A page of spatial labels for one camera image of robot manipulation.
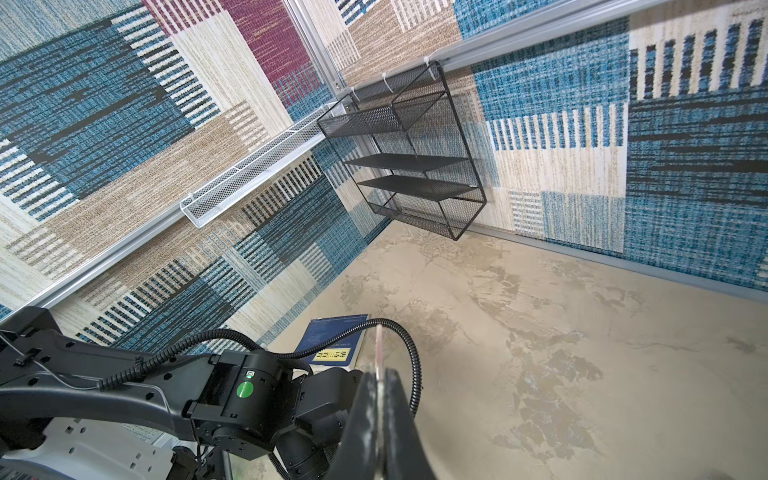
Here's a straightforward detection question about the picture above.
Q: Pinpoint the black mesh shelf rack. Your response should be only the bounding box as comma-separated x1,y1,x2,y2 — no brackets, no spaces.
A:
317,60,487,241

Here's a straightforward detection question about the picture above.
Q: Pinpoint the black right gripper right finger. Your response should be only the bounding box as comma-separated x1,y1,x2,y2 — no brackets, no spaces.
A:
382,369,436,480

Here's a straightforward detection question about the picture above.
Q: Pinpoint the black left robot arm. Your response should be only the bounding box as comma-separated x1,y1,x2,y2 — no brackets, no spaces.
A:
1,307,361,479

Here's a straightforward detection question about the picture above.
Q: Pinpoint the dark blue book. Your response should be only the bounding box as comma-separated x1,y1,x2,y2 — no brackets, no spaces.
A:
293,313,370,368

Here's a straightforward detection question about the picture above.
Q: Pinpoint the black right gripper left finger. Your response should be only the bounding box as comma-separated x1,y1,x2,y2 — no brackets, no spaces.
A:
324,373,379,480

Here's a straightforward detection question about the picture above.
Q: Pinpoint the white wire mesh basket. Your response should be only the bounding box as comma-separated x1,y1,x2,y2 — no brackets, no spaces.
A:
179,103,347,228

